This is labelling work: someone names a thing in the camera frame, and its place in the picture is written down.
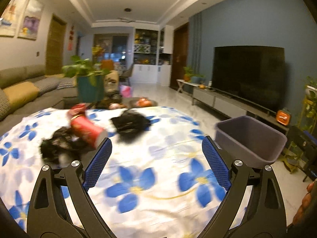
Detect dark wooden door right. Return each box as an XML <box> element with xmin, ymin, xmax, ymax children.
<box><xmin>170</xmin><ymin>23</ymin><xmax>189</xmax><ymax>90</ymax></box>

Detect checkered cushion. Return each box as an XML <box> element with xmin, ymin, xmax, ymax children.
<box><xmin>34</xmin><ymin>77</ymin><xmax>61</xmax><ymax>97</ymax></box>

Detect person's right hand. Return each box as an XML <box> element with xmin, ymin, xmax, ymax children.
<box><xmin>292</xmin><ymin>180</ymin><xmax>316</xmax><ymax>225</ymax></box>

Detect purple abstract painting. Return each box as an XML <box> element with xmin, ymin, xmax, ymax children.
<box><xmin>18</xmin><ymin>0</ymin><xmax>44</xmax><ymax>40</ymax></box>

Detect tall plant on gold stand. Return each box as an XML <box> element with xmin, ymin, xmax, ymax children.
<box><xmin>283</xmin><ymin>76</ymin><xmax>316</xmax><ymax>173</ymax></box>

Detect grey sectional sofa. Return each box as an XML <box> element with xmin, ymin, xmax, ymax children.
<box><xmin>1</xmin><ymin>64</ymin><xmax>79</xmax><ymax>135</ymax></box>

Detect white display cabinet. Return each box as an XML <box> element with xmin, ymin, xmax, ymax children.
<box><xmin>131</xmin><ymin>25</ymin><xmax>174</xmax><ymax>86</ymax></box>

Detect wooden door left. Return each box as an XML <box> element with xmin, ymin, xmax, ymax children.
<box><xmin>46</xmin><ymin>14</ymin><xmax>67</xmax><ymax>75</ymax></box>

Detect red paper cup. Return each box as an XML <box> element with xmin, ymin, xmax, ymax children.
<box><xmin>70</xmin><ymin>115</ymin><xmax>108</xmax><ymax>148</ymax></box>

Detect pink gift bag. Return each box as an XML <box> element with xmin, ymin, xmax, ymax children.
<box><xmin>119</xmin><ymin>85</ymin><xmax>133</xmax><ymax>98</ymax></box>

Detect yellow cushion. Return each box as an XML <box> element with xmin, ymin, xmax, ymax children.
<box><xmin>3</xmin><ymin>82</ymin><xmax>38</xmax><ymax>112</ymax></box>

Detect large black television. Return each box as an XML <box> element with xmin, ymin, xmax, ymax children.
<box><xmin>212</xmin><ymin>46</ymin><xmax>287</xmax><ymax>112</ymax></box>

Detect grey tv cabinet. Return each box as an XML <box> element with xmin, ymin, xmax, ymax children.
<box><xmin>192</xmin><ymin>88</ymin><xmax>289</xmax><ymax>135</ymax></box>

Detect black wrapper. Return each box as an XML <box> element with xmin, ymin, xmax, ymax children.
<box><xmin>39</xmin><ymin>127</ymin><xmax>89</xmax><ymax>164</ymax></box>

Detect red snack packet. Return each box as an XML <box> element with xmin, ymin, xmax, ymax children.
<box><xmin>67</xmin><ymin>103</ymin><xmax>87</xmax><ymax>120</ymax></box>

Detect black plastic bag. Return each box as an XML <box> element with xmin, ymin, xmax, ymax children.
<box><xmin>110</xmin><ymin>109</ymin><xmax>151</xmax><ymax>142</ymax></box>

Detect teal potted green plant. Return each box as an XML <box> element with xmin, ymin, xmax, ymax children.
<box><xmin>62</xmin><ymin>55</ymin><xmax>110</xmax><ymax>103</ymax></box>

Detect small white side table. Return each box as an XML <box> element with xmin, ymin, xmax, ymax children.
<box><xmin>176</xmin><ymin>80</ymin><xmax>199</xmax><ymax>93</ymax></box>

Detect purple plastic bin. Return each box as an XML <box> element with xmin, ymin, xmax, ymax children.
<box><xmin>215</xmin><ymin>115</ymin><xmax>287</xmax><ymax>168</ymax></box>

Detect plate of oranges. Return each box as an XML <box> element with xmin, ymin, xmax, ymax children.
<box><xmin>128</xmin><ymin>97</ymin><xmax>158</xmax><ymax>108</ymax></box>

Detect blue floral tablecloth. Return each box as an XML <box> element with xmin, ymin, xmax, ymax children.
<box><xmin>1</xmin><ymin>106</ymin><xmax>226</xmax><ymax>237</ymax></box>

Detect orange retro radio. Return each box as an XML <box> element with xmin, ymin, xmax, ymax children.
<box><xmin>276</xmin><ymin>108</ymin><xmax>291</xmax><ymax>126</ymax></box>

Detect sailboat painting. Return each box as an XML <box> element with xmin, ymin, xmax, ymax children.
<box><xmin>0</xmin><ymin>0</ymin><xmax>26</xmax><ymax>37</ymax></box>

